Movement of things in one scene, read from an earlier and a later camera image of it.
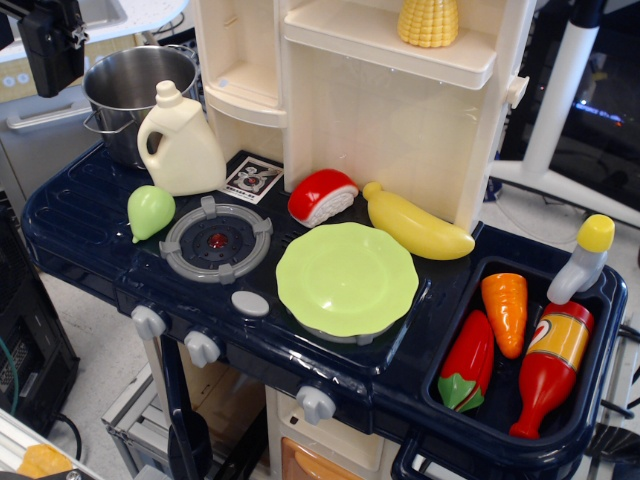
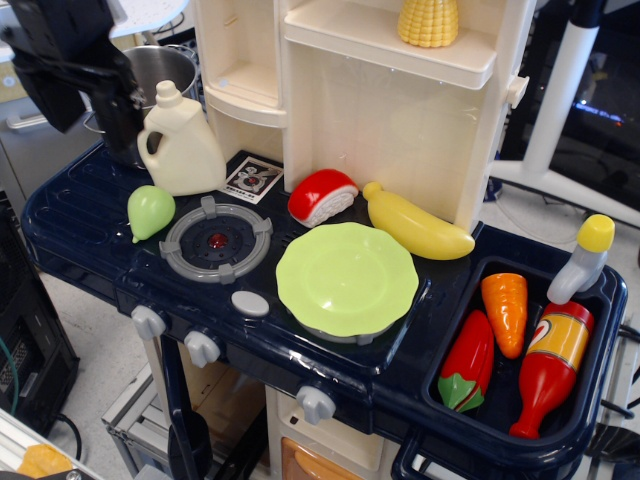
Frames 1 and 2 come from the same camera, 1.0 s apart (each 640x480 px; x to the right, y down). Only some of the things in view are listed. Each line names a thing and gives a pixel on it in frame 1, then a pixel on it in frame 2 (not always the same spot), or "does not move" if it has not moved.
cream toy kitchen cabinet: (336, 84) does not move
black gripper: (55, 33) → (65, 48)
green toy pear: (150, 209) does not move
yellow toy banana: (415, 229) does not move
